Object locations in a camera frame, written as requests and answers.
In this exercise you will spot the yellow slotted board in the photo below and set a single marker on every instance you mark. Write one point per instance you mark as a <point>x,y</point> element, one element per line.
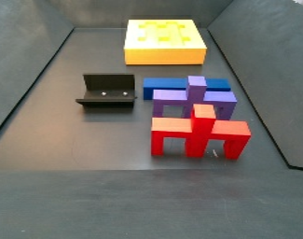
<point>163,42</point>

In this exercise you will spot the red cross-shaped block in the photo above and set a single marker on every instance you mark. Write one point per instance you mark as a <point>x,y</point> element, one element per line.
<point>198,130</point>

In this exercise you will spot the blue block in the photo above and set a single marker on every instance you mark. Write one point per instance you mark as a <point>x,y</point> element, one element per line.
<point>176,83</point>

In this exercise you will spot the purple cross-shaped block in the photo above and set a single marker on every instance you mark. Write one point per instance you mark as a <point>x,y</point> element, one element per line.
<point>200,90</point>

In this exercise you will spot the black angle bracket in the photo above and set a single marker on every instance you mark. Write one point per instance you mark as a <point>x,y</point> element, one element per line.
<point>108,89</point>

